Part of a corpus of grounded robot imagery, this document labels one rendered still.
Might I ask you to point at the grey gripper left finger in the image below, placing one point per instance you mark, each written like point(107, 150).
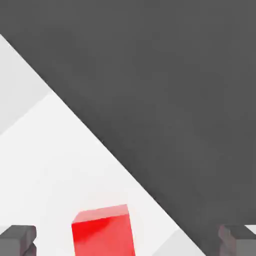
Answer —
point(16, 242)

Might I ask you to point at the small red cube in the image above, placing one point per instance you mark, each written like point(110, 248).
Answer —
point(103, 234)

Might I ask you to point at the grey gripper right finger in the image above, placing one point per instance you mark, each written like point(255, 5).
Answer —
point(238, 243)

